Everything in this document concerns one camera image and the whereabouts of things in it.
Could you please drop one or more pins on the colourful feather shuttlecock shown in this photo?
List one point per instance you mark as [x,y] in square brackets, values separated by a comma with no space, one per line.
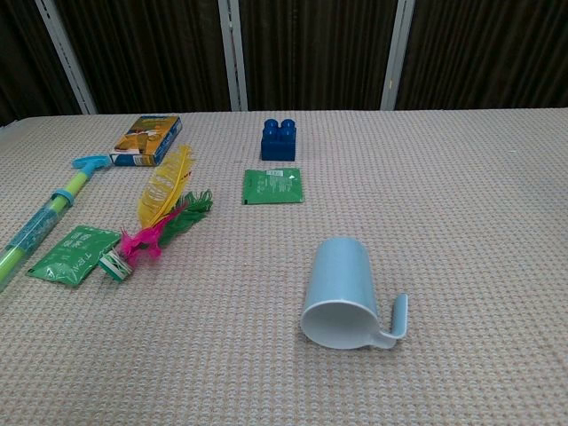
[155,195]

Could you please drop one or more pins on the green tea sachet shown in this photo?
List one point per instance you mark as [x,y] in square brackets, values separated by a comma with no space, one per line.
[273,186]
[73,259]

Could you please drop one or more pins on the blue toy building block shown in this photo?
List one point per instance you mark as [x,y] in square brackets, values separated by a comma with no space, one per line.
[278,142]

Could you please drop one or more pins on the light blue plastic mug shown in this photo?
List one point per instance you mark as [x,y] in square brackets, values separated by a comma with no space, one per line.
[339,293]

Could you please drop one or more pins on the blue and yellow card box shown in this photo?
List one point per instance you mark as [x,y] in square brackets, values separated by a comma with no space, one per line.
[146,139]

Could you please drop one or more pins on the green and blue water pump toy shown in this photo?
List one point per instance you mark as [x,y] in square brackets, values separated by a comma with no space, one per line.
[44,215]

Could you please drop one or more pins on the grey metal upright post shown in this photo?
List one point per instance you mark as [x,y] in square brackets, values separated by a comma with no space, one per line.
[66,53]
[397,53]
[234,53]

